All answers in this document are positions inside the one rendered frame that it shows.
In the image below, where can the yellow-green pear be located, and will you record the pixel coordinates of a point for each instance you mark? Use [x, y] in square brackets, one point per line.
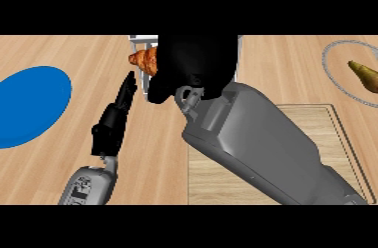
[365, 76]

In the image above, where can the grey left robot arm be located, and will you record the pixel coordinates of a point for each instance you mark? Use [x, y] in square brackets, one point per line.
[91, 185]

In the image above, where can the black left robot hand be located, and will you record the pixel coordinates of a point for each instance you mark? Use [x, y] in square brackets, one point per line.
[113, 122]

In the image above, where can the blue plate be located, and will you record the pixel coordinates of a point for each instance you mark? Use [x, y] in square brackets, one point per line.
[30, 107]

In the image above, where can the pale wooden cutting board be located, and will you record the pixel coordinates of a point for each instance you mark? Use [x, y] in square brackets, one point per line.
[340, 138]

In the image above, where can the brown croissant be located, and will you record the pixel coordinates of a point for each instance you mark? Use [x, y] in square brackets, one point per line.
[145, 61]

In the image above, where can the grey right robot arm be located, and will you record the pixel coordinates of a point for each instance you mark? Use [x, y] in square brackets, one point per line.
[261, 145]

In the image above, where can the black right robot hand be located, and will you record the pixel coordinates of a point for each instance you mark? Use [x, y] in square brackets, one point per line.
[194, 63]

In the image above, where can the white tray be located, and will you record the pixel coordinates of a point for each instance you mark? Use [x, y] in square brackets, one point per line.
[143, 48]

